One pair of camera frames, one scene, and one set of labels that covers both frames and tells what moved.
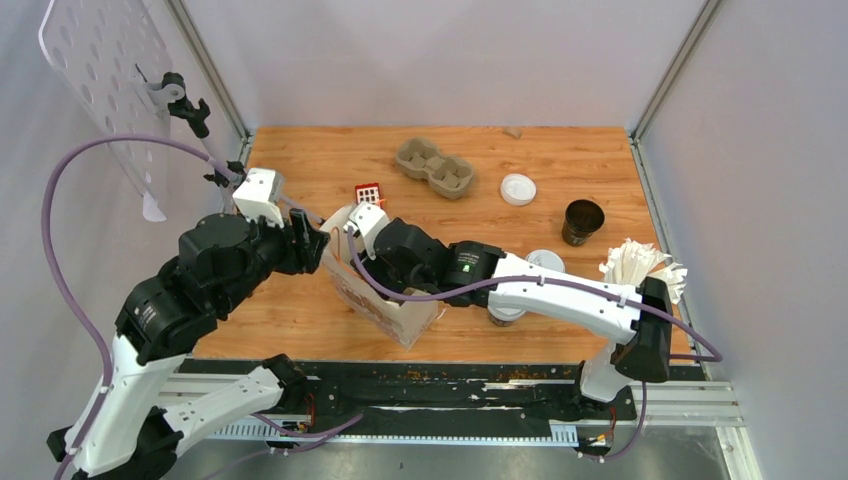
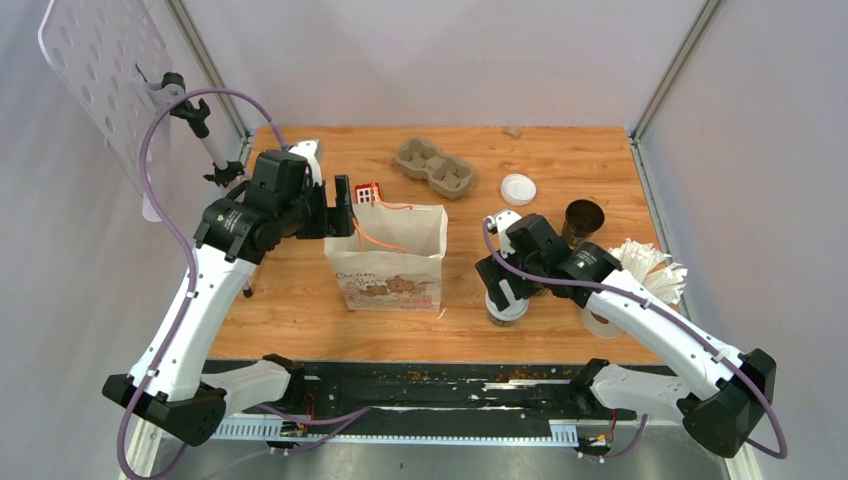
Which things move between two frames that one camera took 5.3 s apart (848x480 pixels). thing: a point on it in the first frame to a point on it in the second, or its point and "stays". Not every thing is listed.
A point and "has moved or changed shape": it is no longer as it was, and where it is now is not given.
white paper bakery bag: (402, 321) has moved or changed shape
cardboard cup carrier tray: (449, 176) stays
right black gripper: (374, 268) to (492, 273)
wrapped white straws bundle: (631, 261) stays
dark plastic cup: (581, 219) stays
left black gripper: (305, 254) to (333, 221)
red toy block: (369, 192) stays
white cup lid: (505, 313) stays
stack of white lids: (518, 189) stays
